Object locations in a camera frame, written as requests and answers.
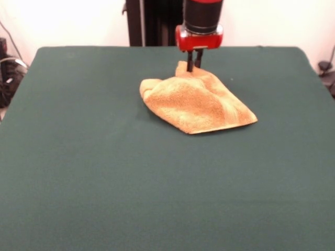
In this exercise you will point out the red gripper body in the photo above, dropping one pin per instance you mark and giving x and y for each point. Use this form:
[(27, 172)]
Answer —
[(200, 41)]

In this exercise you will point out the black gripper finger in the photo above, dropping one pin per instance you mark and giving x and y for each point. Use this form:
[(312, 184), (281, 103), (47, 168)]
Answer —
[(190, 61), (199, 57)]

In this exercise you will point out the tan terry towel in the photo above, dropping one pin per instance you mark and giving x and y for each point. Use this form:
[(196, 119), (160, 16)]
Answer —
[(193, 104)]

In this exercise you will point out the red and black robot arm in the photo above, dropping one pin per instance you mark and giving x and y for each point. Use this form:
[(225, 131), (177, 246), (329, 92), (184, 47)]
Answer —
[(202, 15)]

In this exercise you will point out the dark green table cloth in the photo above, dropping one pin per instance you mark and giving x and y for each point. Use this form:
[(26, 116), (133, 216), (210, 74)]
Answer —
[(131, 170)]

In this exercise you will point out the black floor device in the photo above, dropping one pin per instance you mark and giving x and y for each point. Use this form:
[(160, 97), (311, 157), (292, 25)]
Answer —
[(325, 70)]

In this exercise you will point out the black equipment pile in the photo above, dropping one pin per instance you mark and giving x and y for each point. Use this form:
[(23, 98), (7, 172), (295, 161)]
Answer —
[(10, 81)]

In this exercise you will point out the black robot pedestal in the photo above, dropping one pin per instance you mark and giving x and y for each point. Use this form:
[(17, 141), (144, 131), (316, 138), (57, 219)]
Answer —
[(157, 23)]

